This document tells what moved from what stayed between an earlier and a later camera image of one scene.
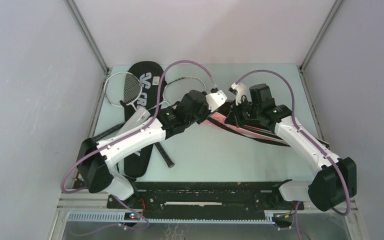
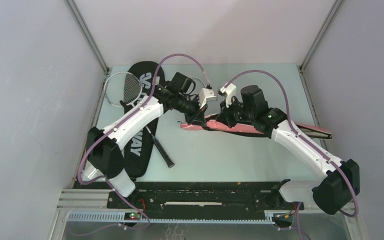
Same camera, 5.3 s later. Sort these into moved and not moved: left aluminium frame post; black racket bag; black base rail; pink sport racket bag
Moved: pink sport racket bag
Not moved: black base rail; left aluminium frame post; black racket bag
